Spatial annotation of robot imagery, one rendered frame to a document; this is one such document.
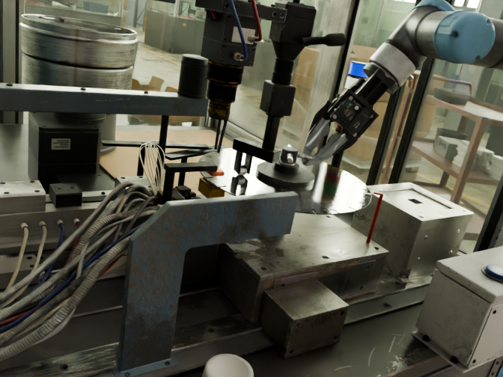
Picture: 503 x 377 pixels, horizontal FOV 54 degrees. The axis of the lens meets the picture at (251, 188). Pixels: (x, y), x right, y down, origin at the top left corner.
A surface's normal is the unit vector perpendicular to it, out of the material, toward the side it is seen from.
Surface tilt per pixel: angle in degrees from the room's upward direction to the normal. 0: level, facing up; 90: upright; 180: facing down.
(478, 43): 88
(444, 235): 90
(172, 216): 90
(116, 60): 90
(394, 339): 0
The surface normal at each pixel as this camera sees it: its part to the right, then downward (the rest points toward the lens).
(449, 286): -0.83, 0.06
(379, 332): 0.17, -0.92
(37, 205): 0.53, 0.39
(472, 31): 0.19, 0.34
